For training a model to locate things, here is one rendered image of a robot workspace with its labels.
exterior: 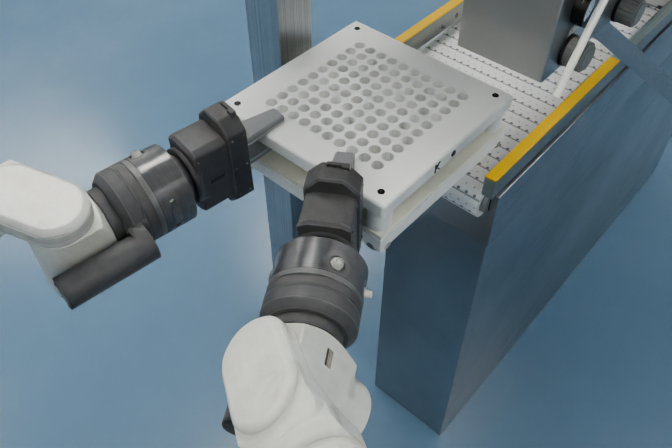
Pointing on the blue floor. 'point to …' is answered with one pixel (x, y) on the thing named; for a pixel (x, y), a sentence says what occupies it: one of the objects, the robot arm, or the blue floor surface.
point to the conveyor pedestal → (504, 266)
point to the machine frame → (277, 43)
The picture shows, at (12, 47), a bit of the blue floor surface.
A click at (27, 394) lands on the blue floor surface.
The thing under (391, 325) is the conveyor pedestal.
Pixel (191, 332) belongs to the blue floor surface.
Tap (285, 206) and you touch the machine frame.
